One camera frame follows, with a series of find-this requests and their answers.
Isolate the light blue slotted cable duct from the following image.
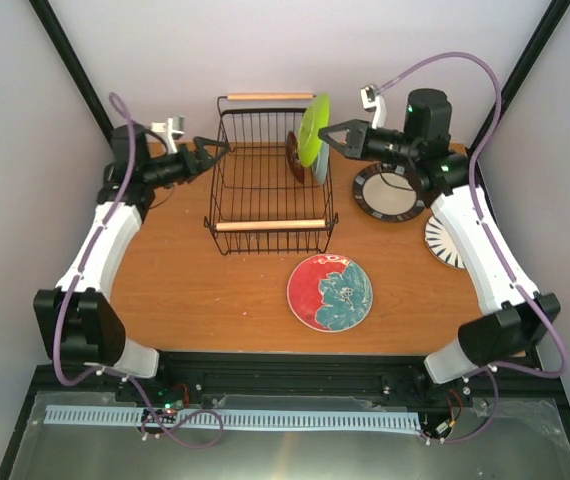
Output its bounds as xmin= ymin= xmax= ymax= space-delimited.
xmin=43 ymin=405 xmax=421 ymax=435

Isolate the black wire dish rack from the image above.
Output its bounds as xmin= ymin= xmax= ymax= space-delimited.
xmin=204 ymin=93 xmax=339 ymax=255

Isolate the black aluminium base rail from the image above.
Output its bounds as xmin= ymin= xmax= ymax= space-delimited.
xmin=34 ymin=349 xmax=564 ymax=411

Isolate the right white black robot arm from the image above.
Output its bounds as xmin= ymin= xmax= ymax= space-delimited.
xmin=318 ymin=86 xmax=560 ymax=384

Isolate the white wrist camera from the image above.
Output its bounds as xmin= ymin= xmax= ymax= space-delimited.
xmin=150 ymin=116 xmax=185 ymax=154
xmin=360 ymin=84 xmax=387 ymax=129

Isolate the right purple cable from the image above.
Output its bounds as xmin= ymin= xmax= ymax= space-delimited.
xmin=374 ymin=52 xmax=567 ymax=446

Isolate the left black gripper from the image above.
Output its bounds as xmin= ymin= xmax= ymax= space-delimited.
xmin=141 ymin=137 xmax=229 ymax=189

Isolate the black frame post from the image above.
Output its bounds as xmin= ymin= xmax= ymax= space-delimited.
xmin=468 ymin=0 xmax=570 ymax=154
xmin=28 ymin=0 xmax=113 ymax=146

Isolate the mint green flower plate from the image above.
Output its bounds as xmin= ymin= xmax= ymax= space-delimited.
xmin=311 ymin=142 xmax=330 ymax=185

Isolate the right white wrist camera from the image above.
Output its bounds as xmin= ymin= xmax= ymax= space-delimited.
xmin=360 ymin=84 xmax=387 ymax=129

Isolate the left black frame post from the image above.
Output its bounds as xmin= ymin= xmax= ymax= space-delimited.
xmin=28 ymin=0 xmax=113 ymax=146

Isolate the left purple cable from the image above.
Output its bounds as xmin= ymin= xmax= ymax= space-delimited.
xmin=52 ymin=92 xmax=224 ymax=448

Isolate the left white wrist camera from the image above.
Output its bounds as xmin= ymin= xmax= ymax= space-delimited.
xmin=150 ymin=116 xmax=185 ymax=154

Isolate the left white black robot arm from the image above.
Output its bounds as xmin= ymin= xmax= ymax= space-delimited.
xmin=33 ymin=123 xmax=229 ymax=403

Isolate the purple cable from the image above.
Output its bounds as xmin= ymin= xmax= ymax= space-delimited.
xmin=52 ymin=92 xmax=224 ymax=448
xmin=374 ymin=52 xmax=567 ymax=446

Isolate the black rimmed beige plate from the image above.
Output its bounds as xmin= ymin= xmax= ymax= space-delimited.
xmin=352 ymin=163 xmax=426 ymax=223

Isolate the plain lime green plate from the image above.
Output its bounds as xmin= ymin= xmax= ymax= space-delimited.
xmin=297 ymin=93 xmax=331 ymax=167

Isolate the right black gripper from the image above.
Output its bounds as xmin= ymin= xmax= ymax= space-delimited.
xmin=316 ymin=120 xmax=417 ymax=168

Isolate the dark red flower plate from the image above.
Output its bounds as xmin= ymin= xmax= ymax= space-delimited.
xmin=285 ymin=131 xmax=305 ymax=184

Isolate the right black frame post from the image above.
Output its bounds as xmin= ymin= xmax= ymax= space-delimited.
xmin=468 ymin=0 xmax=570 ymax=154

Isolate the green striped rim plate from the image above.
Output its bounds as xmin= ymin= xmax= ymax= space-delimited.
xmin=424 ymin=216 xmax=465 ymax=270

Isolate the red and teal flower plate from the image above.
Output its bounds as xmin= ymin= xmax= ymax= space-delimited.
xmin=286 ymin=254 xmax=374 ymax=333

